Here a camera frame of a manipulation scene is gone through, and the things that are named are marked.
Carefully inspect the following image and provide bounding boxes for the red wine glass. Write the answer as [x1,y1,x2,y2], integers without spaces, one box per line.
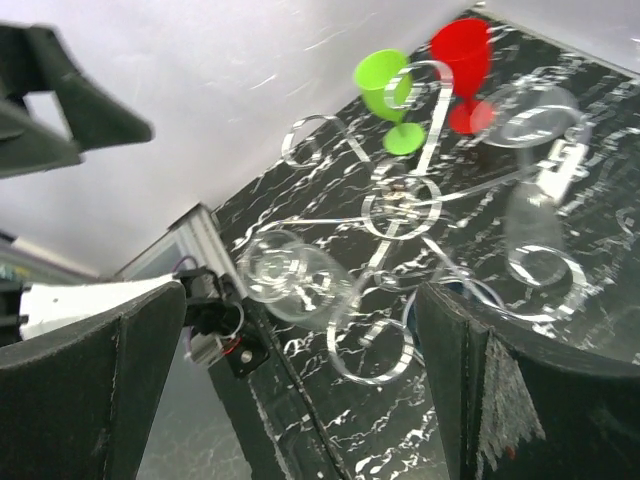
[430,18,493,135]

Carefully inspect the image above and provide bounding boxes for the clear champagne flute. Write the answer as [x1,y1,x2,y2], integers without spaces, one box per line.
[484,84,585,287]

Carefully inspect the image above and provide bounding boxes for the small white clip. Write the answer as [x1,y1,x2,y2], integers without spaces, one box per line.
[535,139,588,205]

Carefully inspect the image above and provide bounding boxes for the clear tumbler glass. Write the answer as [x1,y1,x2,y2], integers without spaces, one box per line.
[237,230,360,331]

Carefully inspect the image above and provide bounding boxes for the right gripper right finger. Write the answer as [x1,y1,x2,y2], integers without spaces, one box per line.
[415,283,639,479]

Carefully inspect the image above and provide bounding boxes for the green wine glass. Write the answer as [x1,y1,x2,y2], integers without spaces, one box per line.
[353,49,426,156]

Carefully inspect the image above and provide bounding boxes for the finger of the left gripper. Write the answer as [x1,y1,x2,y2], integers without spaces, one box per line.
[24,26,153,151]
[1,23,81,178]

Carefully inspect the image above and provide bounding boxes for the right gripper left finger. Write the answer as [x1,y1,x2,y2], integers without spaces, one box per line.
[1,282,186,479]

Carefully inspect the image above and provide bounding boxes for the chrome wine glass rack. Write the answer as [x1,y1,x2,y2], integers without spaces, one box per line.
[250,61,592,378]

